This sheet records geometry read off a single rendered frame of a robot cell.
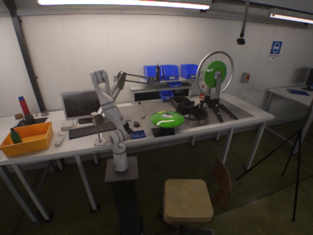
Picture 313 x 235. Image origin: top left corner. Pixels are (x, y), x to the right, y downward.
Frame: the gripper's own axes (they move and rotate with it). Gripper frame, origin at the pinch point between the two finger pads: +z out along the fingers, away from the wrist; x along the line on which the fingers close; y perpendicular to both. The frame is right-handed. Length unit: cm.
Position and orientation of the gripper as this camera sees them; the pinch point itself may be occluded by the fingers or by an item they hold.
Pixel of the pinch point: (135, 134)
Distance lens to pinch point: 150.0
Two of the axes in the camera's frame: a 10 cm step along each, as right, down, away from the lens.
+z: 4.1, 7.0, 5.8
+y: -8.0, 5.9, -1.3
